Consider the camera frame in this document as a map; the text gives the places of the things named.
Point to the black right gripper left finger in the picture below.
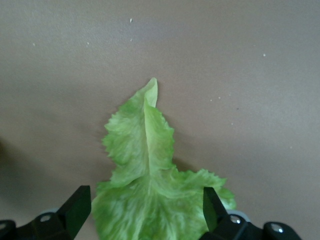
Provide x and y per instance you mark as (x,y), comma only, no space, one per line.
(67,215)

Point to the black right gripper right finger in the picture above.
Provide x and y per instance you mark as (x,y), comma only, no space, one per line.
(225,225)

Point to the green lettuce leaf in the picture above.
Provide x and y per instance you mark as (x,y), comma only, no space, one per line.
(150,195)

